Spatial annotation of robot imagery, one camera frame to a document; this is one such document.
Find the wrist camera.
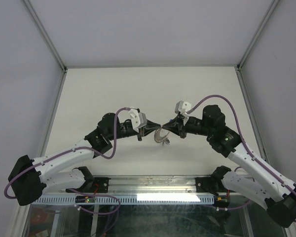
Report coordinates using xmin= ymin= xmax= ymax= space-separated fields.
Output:
xmin=128 ymin=108 xmax=148 ymax=133
xmin=174 ymin=101 xmax=191 ymax=118

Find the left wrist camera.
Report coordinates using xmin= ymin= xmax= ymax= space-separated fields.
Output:
xmin=128 ymin=108 xmax=148 ymax=133

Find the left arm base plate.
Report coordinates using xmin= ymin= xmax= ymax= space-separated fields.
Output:
xmin=74 ymin=177 xmax=110 ymax=194

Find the slotted cable duct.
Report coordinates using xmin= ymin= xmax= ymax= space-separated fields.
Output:
xmin=33 ymin=193 xmax=215 ymax=206

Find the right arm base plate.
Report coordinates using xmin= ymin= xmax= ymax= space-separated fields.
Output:
xmin=195 ymin=176 xmax=227 ymax=196

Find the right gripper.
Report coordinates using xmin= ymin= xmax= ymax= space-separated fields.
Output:
xmin=162 ymin=114 xmax=214 ymax=139

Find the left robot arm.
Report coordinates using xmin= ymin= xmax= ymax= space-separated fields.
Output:
xmin=4 ymin=109 xmax=161 ymax=206

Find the aluminium front rail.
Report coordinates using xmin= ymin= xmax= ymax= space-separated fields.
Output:
xmin=39 ymin=174 xmax=237 ymax=196

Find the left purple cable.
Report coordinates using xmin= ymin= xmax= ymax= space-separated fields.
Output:
xmin=4 ymin=107 xmax=131 ymax=215

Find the large steel keyring yellow handle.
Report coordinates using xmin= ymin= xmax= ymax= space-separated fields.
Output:
xmin=153 ymin=128 xmax=170 ymax=146

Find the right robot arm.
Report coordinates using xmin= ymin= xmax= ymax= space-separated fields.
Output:
xmin=163 ymin=105 xmax=296 ymax=228

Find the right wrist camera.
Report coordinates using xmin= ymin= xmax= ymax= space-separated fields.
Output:
xmin=174 ymin=101 xmax=191 ymax=118

